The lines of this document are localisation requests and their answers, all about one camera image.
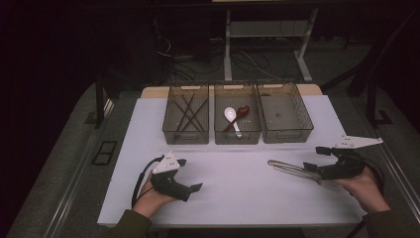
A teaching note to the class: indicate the white table mat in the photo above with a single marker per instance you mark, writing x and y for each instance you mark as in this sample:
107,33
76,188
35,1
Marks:
244,205

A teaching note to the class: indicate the person's left hand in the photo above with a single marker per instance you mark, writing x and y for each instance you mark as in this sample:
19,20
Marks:
148,200

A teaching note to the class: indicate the white ceramic spoon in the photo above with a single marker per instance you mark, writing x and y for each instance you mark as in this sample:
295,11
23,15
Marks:
230,114

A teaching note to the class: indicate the brown wooden chopstick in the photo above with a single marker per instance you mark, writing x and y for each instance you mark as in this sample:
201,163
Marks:
199,124
180,106

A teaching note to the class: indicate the translucent brown plastic bin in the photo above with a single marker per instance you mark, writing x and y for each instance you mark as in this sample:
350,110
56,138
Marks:
236,95
284,112
186,114

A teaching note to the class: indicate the white metal desk frame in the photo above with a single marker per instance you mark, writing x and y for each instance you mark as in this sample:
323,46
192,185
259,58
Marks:
227,49

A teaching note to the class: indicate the person's right hand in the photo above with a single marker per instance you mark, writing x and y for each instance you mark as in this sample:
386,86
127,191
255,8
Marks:
366,191

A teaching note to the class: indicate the metal floor rail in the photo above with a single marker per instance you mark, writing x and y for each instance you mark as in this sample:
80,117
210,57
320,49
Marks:
71,191
404,180

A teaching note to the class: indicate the black chopstick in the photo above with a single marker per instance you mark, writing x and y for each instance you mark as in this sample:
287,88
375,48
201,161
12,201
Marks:
202,106
190,102

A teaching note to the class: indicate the brown wooden spoon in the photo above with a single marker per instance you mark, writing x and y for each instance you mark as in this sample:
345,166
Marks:
242,110

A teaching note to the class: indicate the black metal stand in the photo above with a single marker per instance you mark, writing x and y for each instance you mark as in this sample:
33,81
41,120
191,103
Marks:
99,105
371,105

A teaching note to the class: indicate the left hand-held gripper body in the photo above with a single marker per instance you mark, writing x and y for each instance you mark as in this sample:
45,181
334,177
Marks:
171,186

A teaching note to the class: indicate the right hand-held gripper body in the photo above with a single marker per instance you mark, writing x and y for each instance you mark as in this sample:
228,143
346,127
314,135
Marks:
346,163

